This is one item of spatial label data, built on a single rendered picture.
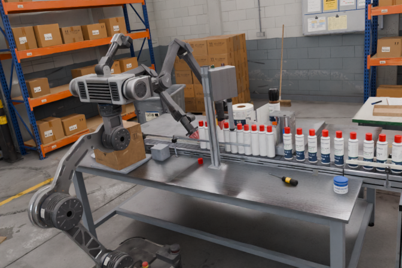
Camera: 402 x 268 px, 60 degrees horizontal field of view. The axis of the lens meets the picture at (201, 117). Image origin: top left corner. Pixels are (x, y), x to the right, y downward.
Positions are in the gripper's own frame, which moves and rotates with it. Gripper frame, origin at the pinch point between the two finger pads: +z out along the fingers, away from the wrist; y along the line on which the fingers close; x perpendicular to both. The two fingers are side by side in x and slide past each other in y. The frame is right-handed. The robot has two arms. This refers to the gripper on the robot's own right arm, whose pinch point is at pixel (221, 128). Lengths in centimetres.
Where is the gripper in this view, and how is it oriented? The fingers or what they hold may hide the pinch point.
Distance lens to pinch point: 246.0
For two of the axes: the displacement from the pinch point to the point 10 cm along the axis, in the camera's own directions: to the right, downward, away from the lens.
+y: -8.4, -0.6, 5.4
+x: -5.3, 3.0, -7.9
